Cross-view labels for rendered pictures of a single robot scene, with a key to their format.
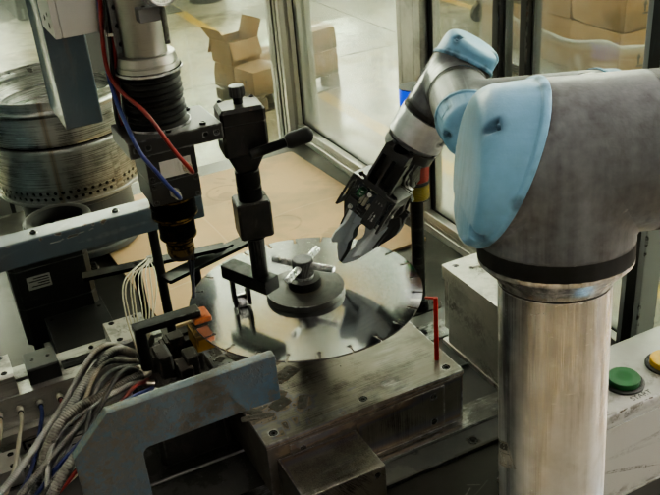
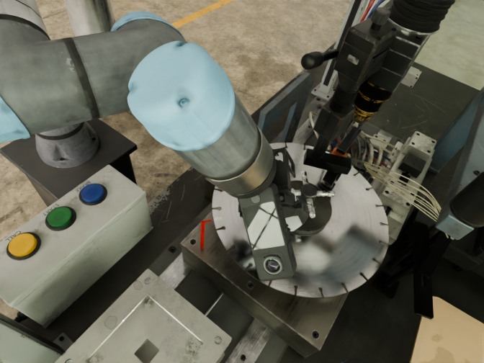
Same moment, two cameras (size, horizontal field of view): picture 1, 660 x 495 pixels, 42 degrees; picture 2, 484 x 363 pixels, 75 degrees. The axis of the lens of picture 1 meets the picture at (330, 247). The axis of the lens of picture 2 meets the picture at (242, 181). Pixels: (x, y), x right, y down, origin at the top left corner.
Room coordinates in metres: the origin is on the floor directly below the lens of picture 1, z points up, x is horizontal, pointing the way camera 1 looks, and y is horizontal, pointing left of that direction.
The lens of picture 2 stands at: (1.24, -0.26, 1.43)
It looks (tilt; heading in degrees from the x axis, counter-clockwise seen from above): 52 degrees down; 141
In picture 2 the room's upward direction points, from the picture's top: 11 degrees clockwise
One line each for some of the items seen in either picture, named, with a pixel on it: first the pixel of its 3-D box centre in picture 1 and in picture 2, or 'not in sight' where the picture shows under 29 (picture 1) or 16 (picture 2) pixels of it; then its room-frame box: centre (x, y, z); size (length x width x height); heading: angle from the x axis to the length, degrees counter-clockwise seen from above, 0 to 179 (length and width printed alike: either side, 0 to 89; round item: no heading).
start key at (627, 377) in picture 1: (623, 382); (60, 218); (0.86, -0.35, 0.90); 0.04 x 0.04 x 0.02
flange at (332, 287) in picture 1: (304, 284); (302, 203); (1.05, 0.04, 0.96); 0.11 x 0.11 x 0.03
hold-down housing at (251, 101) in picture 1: (246, 164); (350, 81); (1.00, 0.09, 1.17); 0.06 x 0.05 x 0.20; 105
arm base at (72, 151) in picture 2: not in sight; (63, 133); (0.53, -0.31, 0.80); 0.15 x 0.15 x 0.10
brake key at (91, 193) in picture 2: not in sight; (93, 194); (0.83, -0.29, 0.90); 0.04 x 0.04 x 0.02
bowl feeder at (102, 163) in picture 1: (70, 163); not in sight; (1.68, 0.52, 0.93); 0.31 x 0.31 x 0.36
